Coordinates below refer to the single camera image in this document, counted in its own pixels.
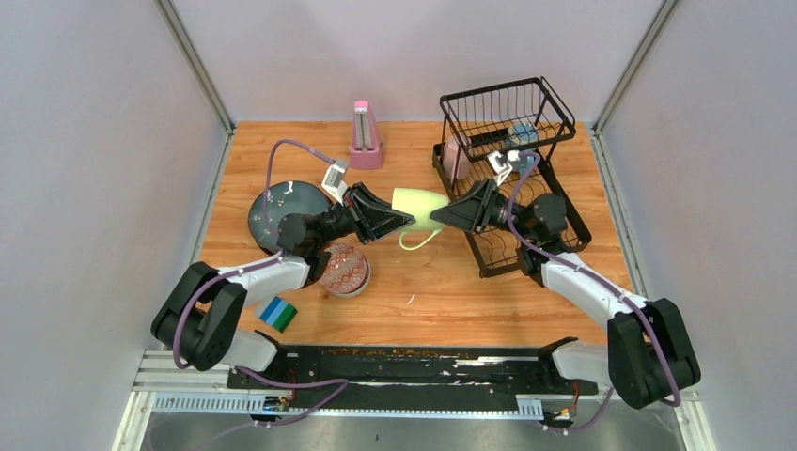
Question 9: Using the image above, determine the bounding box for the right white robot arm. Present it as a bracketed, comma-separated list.
[430, 179, 702, 409]

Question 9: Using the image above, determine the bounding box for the pink mug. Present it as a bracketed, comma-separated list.
[442, 135, 472, 180]

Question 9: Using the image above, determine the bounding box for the dark blue floral plate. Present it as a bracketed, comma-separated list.
[247, 180, 331, 248]

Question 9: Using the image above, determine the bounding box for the black wire dish rack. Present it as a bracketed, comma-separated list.
[432, 77, 592, 252]

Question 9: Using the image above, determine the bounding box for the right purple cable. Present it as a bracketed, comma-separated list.
[505, 152, 681, 435]

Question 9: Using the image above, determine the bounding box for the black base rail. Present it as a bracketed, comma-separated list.
[262, 345, 599, 412]

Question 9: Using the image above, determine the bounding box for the red patterned bowl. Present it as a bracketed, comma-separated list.
[319, 243, 370, 295]

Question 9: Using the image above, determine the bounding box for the green handled cream mug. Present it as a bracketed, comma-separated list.
[391, 188, 449, 251]

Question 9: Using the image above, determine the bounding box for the purple cable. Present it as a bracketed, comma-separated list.
[172, 139, 350, 430]
[505, 152, 681, 435]

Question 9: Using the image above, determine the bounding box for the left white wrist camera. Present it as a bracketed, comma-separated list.
[321, 159, 349, 204]

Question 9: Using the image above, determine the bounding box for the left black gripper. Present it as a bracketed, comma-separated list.
[315, 182, 415, 247]

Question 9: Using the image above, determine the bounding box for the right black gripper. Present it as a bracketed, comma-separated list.
[428, 177, 535, 241]

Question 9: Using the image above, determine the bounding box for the blue green striped block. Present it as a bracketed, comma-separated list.
[255, 296, 298, 333]

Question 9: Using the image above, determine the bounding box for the blue mug yellow inside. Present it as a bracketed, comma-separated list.
[505, 122, 539, 174]

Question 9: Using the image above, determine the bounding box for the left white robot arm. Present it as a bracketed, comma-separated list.
[150, 183, 415, 388]

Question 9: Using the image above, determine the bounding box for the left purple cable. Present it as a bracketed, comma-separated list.
[172, 139, 350, 430]

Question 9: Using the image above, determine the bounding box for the pink metronome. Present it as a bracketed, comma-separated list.
[350, 101, 384, 170]

